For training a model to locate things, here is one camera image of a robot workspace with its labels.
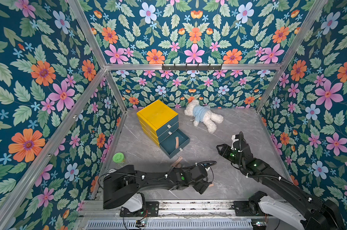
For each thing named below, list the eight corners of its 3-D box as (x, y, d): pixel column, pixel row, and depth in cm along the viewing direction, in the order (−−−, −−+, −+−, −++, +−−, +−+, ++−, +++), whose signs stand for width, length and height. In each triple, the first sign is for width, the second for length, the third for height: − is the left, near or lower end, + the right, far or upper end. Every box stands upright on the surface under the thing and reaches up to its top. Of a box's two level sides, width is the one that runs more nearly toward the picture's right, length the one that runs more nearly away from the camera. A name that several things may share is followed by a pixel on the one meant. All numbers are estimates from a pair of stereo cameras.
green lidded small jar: (114, 164, 91) (110, 161, 87) (117, 155, 96) (114, 152, 91) (124, 164, 91) (121, 161, 87) (126, 155, 96) (124, 152, 91)
